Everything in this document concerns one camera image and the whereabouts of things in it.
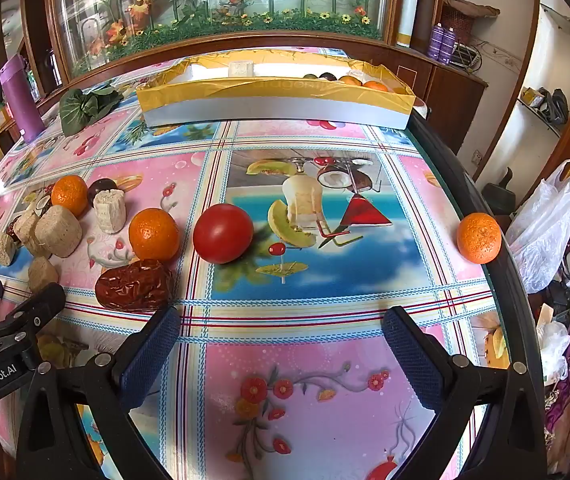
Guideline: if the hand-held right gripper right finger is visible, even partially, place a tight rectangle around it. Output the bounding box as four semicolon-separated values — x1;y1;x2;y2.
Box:
381;305;550;480

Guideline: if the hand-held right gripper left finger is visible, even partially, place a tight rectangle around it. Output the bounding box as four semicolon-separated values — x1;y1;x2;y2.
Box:
15;305;182;480

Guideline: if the peeled sugarcane piece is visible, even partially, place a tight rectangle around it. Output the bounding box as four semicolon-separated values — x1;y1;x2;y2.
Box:
0;233;18;267
28;256;60;293
35;206;83;259
12;210;46;256
93;189;127;234

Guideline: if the large red date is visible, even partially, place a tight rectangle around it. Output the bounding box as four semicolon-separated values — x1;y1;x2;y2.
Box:
95;259;175;313

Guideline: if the printed plastic tablecloth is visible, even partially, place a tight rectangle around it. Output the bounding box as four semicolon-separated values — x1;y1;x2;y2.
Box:
0;47;510;480

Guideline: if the dark plum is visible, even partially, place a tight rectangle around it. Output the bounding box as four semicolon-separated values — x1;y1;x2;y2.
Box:
88;178;117;201

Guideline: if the red tomato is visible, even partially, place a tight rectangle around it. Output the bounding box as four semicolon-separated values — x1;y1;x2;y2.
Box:
193;203;255;265

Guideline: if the small white plastic bag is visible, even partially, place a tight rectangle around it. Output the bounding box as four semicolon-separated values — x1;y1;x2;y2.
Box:
537;320;570;386

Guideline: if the purple bottle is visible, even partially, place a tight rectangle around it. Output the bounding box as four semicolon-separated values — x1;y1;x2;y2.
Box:
0;55;46;143

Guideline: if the green leafy cabbage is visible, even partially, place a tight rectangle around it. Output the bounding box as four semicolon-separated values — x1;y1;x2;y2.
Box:
59;85;125;137

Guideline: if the yellow lined grey box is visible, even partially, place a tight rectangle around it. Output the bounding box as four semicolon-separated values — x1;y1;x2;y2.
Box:
136;50;417;130

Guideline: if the black bag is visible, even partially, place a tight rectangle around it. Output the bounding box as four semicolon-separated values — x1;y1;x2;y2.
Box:
540;87;570;123

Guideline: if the purple spray can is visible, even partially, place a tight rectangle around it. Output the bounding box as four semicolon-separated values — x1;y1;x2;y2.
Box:
440;27;458;65
427;25;444;61

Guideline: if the brown wicker basket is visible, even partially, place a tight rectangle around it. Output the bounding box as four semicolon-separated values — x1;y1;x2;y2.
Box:
440;0;500;43

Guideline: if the white roll with gold bands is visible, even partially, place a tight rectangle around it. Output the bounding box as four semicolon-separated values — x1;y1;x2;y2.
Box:
397;0;423;50

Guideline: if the metal wire rack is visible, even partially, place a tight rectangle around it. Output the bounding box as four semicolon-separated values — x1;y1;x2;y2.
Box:
452;42;480;70

